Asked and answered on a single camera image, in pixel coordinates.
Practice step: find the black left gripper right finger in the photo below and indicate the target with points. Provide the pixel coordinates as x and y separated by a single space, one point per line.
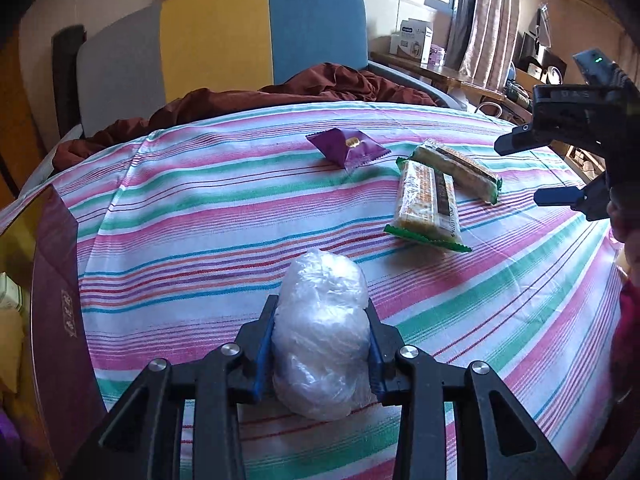
495 436

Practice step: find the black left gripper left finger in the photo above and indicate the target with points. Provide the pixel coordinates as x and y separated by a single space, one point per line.
141 437

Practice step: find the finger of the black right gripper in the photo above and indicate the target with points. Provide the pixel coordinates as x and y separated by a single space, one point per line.
591 200
521 139

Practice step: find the green cracker pack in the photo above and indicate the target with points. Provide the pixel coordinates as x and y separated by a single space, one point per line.
426 209
471 175

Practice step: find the purple snack packet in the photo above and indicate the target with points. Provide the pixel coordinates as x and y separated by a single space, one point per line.
347 149

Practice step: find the white plastic bag bundle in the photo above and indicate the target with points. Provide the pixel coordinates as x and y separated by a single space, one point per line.
321 337

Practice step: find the person's right hand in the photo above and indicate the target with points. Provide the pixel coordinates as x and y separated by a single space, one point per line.
625 226

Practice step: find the wooden desk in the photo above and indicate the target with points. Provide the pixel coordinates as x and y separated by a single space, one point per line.
459 87

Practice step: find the beige patterned curtain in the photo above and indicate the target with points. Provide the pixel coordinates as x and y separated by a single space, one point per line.
482 39

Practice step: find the white carton on desk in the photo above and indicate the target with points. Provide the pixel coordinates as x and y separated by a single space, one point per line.
413 40

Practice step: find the striped bed sheet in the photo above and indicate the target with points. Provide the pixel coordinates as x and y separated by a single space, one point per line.
185 232

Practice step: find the maroon blanket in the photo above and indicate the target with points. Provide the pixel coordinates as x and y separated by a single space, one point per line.
326 82

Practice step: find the gold maroon gift box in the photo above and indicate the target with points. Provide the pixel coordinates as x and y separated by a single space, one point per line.
50 399

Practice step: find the grey yellow blue headboard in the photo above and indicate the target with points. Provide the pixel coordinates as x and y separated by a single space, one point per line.
153 56

